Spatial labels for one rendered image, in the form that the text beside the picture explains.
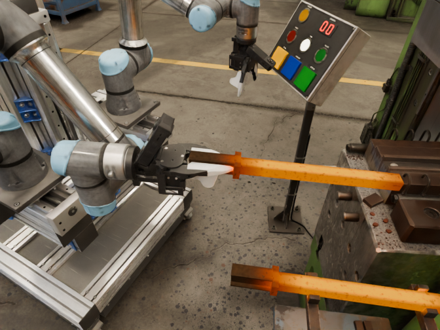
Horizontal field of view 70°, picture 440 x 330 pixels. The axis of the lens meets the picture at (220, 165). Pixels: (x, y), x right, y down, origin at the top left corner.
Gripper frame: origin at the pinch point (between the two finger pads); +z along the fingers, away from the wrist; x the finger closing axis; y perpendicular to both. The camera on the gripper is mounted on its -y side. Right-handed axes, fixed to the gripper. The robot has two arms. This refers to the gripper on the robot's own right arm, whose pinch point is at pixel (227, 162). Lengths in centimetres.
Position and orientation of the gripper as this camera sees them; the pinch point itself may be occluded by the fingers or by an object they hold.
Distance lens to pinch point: 63.2
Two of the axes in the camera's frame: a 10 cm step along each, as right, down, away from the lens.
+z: 10.0, 0.8, -0.3
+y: -0.4, 7.3, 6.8
